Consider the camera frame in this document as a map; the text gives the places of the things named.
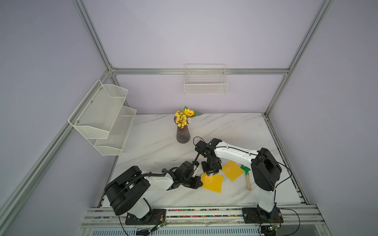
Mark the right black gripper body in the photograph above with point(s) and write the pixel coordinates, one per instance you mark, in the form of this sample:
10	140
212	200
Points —
212	165

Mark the white mesh upper shelf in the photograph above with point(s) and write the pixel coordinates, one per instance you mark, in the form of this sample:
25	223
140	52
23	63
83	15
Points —
96	114

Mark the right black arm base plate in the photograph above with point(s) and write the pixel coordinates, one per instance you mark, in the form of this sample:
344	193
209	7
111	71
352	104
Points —
257	215

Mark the white mesh lower shelf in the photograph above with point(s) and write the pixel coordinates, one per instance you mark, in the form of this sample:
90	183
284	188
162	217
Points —
115	143

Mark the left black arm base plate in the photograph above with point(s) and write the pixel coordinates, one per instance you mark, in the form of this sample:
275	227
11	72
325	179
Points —
153	217

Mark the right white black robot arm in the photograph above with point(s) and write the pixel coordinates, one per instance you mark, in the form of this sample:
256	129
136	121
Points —
265	168

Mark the white mesh shelf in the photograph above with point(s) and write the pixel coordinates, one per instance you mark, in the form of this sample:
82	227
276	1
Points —
96	114
115	143

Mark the dark ribbed vase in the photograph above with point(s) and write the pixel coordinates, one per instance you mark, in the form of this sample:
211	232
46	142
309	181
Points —
183	134

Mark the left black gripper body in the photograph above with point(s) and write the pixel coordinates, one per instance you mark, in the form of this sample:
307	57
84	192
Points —
190	182

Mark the green head wooden hammer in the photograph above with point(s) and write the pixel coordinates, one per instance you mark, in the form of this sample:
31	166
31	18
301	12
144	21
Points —
246	170

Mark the yellow envelope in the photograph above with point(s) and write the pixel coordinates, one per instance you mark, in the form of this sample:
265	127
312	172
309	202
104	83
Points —
212	183
232	170

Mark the yellow artificial flowers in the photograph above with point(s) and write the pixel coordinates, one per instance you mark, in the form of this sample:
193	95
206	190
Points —
183	117

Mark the white wire wall basket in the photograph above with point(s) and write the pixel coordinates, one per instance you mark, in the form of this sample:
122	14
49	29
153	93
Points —
205	79

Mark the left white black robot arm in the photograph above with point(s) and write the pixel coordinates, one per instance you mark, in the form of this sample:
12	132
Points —
125	193

